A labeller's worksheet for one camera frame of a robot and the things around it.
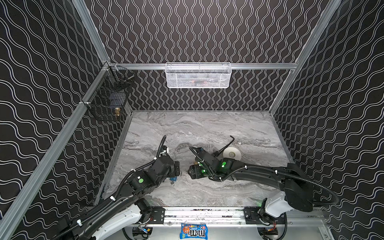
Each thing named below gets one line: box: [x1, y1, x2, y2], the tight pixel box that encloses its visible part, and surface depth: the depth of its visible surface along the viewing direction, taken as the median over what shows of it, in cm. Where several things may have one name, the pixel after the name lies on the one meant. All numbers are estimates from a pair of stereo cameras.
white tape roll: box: [222, 147, 242, 161], surface depth 99 cm
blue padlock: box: [169, 177, 178, 186], surface depth 87 cm
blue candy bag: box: [179, 223, 209, 240], surface depth 71 cm
